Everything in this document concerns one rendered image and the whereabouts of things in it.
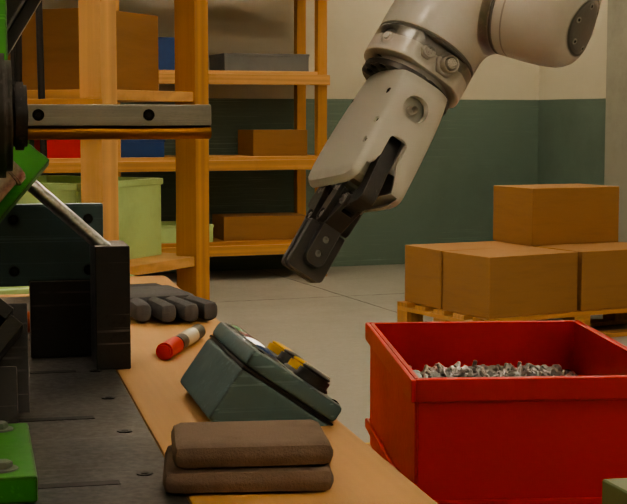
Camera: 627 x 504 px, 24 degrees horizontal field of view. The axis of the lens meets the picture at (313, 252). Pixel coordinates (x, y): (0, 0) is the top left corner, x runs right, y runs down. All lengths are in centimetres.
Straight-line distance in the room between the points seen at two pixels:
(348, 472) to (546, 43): 38
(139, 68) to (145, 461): 319
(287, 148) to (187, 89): 608
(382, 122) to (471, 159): 1022
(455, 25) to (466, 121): 1015
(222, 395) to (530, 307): 625
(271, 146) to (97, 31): 644
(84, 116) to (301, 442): 49
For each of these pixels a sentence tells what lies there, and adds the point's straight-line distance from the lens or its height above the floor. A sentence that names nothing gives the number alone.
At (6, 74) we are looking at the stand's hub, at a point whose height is 114.
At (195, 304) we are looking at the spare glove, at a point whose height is 92.
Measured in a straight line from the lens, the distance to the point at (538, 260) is 726.
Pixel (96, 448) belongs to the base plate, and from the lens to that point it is 99.
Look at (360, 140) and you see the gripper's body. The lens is 109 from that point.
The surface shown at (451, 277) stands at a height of 32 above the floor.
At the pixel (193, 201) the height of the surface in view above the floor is 88.
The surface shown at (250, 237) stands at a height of 28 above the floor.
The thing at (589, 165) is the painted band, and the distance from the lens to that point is 1091.
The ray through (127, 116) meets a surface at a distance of 126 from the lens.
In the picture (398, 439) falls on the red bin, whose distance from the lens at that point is 123.
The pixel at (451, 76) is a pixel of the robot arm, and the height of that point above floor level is 115.
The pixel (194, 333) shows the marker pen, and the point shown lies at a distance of 141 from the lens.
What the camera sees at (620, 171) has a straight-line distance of 1045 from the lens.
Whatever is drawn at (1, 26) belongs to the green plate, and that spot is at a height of 119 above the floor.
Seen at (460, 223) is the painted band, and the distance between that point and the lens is 1130.
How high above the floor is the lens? 112
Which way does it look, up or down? 5 degrees down
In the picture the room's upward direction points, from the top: straight up
